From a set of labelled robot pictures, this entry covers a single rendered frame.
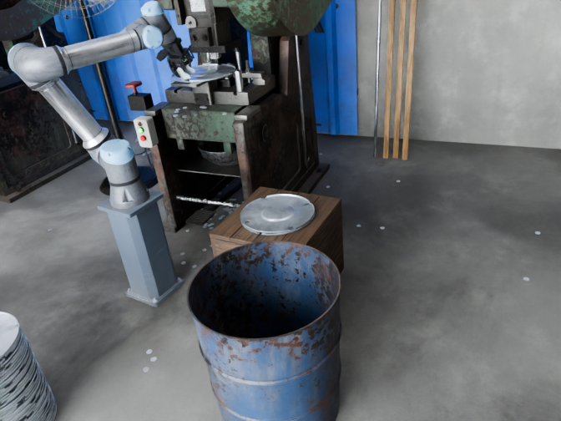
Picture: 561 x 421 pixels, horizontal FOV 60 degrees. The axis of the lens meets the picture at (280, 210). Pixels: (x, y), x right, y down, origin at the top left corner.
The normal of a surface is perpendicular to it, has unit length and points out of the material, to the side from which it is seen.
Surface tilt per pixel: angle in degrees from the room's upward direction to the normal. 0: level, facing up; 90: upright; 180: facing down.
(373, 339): 0
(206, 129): 90
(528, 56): 90
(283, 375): 92
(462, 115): 90
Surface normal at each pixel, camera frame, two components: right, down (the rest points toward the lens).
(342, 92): -0.39, 0.49
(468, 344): -0.10, -0.86
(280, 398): 0.14, 0.52
